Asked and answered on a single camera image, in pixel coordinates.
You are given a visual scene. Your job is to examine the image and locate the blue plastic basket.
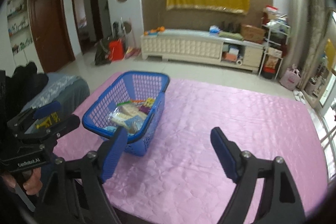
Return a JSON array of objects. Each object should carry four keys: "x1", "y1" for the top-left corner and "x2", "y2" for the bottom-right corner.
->
[{"x1": 82, "y1": 71, "x2": 170, "y2": 156}]

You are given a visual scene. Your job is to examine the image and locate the light blue cat snack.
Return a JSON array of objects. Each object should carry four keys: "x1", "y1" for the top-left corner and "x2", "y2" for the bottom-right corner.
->
[{"x1": 104, "y1": 126, "x2": 117, "y2": 133}]

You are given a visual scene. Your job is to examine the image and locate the large cracker pack green ends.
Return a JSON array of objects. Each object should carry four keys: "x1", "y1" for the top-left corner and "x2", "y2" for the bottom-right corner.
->
[{"x1": 108, "y1": 102, "x2": 147, "y2": 127}]

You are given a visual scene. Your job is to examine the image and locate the clear blue biscuit packet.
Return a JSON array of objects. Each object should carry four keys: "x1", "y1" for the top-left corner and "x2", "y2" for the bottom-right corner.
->
[{"x1": 125, "y1": 116, "x2": 144, "y2": 135}]

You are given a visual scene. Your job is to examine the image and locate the orange snack bar packet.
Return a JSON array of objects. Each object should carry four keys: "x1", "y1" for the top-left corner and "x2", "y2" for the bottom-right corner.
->
[{"x1": 130, "y1": 100, "x2": 146, "y2": 105}]

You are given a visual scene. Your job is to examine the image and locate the purple yellow chip packet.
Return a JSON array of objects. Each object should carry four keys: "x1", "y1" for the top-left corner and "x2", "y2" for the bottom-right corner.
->
[{"x1": 139, "y1": 97, "x2": 155, "y2": 114}]

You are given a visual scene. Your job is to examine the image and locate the left hand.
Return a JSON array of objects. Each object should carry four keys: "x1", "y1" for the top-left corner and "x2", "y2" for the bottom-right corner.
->
[{"x1": 1, "y1": 168, "x2": 43, "y2": 196}]

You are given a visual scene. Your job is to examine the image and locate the grey chair cover with crown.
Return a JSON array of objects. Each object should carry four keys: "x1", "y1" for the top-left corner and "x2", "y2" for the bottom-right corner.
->
[{"x1": 22, "y1": 73, "x2": 90, "y2": 134}]

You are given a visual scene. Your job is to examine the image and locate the brown wooden door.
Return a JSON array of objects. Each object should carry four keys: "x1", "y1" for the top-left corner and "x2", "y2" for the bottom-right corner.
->
[{"x1": 28, "y1": 0, "x2": 75, "y2": 73}]

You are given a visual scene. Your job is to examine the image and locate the black bag on floor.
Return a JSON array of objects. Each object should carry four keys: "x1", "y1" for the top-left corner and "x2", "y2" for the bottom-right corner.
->
[{"x1": 94, "y1": 39, "x2": 111, "y2": 66}]

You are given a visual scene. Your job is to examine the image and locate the red bag on floor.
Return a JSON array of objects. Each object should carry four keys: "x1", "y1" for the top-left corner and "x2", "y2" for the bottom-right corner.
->
[{"x1": 109, "y1": 39, "x2": 124, "y2": 62}]

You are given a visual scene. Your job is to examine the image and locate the pink quilted tablecloth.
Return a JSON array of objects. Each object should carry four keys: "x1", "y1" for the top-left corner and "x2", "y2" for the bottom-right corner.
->
[{"x1": 52, "y1": 71, "x2": 329, "y2": 223}]

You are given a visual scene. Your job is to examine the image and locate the white slippers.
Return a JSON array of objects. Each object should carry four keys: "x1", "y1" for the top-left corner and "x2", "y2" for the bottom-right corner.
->
[{"x1": 293, "y1": 90, "x2": 306, "y2": 105}]

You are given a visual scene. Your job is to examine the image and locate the broom and dustpan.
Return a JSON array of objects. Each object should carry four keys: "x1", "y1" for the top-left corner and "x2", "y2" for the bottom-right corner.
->
[{"x1": 120, "y1": 18, "x2": 141, "y2": 59}]

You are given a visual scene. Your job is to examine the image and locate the pink white shopping bag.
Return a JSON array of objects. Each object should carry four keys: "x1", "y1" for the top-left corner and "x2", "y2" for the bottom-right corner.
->
[{"x1": 280, "y1": 65, "x2": 301, "y2": 91}]

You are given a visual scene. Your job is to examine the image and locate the oranges on blue plate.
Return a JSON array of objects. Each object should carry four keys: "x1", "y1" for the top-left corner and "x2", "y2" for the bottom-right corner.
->
[{"x1": 143, "y1": 26, "x2": 165, "y2": 36}]

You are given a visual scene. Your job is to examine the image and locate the white TV cabinet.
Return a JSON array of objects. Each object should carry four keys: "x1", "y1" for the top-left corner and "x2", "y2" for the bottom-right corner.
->
[{"x1": 140, "y1": 29, "x2": 264, "y2": 73}]

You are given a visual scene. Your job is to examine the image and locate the green folded cloth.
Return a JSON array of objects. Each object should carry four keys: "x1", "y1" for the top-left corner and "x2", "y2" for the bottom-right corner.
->
[{"x1": 218, "y1": 31, "x2": 244, "y2": 41}]

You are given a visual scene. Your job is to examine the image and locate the cardboard box on cabinet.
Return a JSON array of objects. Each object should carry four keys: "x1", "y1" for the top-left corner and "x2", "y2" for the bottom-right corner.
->
[{"x1": 240, "y1": 24, "x2": 265, "y2": 44}]

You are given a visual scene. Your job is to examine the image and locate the white metal shelf rack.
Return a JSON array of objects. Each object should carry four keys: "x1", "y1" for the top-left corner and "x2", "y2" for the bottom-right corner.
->
[{"x1": 258, "y1": 14, "x2": 291, "y2": 80}]

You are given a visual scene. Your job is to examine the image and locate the blue tissue pack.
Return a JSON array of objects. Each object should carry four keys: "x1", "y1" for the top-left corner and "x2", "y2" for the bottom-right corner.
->
[{"x1": 209, "y1": 26, "x2": 221, "y2": 35}]

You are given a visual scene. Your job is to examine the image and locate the patterned curtain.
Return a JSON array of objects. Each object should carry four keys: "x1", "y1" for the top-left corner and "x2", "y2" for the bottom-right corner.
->
[{"x1": 299, "y1": 0, "x2": 327, "y2": 89}]

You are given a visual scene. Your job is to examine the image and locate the tall air conditioner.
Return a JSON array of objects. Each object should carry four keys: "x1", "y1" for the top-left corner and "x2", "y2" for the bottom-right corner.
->
[{"x1": 279, "y1": 0, "x2": 309, "y2": 77}]

